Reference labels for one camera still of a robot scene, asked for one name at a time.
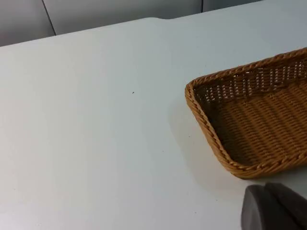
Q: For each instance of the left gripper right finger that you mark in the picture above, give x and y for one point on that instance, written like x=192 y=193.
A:
x=291 y=203

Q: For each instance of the pale brown wicker basket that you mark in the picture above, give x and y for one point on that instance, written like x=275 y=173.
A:
x=259 y=119

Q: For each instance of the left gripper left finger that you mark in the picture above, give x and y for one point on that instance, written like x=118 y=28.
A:
x=254 y=210

